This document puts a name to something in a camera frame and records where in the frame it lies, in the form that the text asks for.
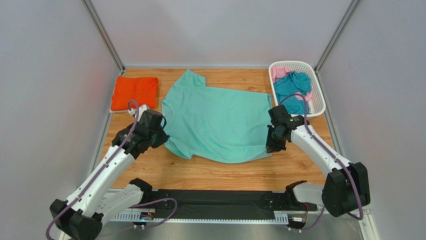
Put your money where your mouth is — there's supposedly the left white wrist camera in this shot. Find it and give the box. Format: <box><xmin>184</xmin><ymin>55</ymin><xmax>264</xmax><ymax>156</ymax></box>
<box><xmin>128</xmin><ymin>104</ymin><xmax>150</xmax><ymax>122</ymax></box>

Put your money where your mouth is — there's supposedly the right aluminium corner post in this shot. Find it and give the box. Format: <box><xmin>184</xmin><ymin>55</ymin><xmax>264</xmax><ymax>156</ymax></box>
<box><xmin>314</xmin><ymin>0</ymin><xmax>362</xmax><ymax>73</ymax></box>

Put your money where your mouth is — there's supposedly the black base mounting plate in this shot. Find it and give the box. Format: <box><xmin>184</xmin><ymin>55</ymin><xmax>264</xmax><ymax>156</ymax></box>
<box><xmin>141</xmin><ymin>189</ymin><xmax>318</xmax><ymax>220</ymax></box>

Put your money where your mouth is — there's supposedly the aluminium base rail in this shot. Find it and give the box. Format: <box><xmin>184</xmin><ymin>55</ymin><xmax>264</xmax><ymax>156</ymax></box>
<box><xmin>69</xmin><ymin>187</ymin><xmax>371</xmax><ymax>225</ymax></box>

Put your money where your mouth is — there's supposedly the pink t-shirt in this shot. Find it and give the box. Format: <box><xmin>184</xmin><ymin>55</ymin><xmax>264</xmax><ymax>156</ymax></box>
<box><xmin>270</xmin><ymin>66</ymin><xmax>313</xmax><ymax>102</ymax></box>

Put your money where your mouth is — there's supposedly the teal blue t-shirt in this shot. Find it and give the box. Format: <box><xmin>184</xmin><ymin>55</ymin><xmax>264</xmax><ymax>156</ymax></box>
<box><xmin>273</xmin><ymin>71</ymin><xmax>313</xmax><ymax>115</ymax></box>

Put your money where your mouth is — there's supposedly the aluminium corner post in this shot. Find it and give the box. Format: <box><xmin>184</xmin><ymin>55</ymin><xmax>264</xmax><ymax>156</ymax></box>
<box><xmin>314</xmin><ymin>0</ymin><xmax>362</xmax><ymax>73</ymax></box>
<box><xmin>81</xmin><ymin>0</ymin><xmax>126</xmax><ymax>76</ymax></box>

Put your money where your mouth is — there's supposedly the mint green t-shirt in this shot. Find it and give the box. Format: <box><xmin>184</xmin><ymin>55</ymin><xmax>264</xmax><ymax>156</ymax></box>
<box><xmin>161</xmin><ymin>69</ymin><xmax>272</xmax><ymax>164</ymax></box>

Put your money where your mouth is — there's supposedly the white plastic laundry basket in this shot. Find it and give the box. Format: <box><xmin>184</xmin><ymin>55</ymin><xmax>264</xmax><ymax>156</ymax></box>
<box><xmin>268</xmin><ymin>60</ymin><xmax>326</xmax><ymax>119</ymax></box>

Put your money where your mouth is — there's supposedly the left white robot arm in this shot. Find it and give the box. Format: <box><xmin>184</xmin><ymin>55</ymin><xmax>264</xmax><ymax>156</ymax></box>
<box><xmin>46</xmin><ymin>107</ymin><xmax>169</xmax><ymax>240</ymax></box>

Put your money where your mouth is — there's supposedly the folded orange t-shirt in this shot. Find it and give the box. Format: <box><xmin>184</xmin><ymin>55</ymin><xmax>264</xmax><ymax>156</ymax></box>
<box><xmin>110</xmin><ymin>76</ymin><xmax>159</xmax><ymax>109</ymax></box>

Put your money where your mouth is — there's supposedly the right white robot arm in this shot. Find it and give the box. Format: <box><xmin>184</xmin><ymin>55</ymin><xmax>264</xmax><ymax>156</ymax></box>
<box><xmin>266</xmin><ymin>105</ymin><xmax>371</xmax><ymax>217</ymax></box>

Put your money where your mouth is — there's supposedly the left aluminium corner post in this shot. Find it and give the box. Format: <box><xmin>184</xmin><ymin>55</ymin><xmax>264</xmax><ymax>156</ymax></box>
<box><xmin>81</xmin><ymin>0</ymin><xmax>126</xmax><ymax>76</ymax></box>

